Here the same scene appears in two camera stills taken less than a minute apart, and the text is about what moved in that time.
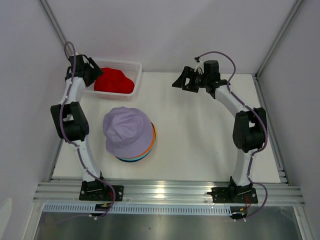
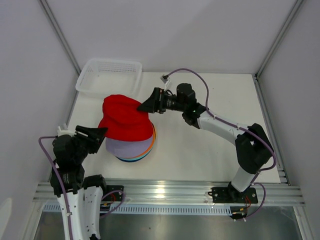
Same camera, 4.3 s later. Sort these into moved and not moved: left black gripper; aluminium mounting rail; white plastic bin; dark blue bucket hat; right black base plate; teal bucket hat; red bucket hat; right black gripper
Moved: left black gripper; right black gripper; red bucket hat
Not moved: dark blue bucket hat; white plastic bin; right black base plate; teal bucket hat; aluminium mounting rail
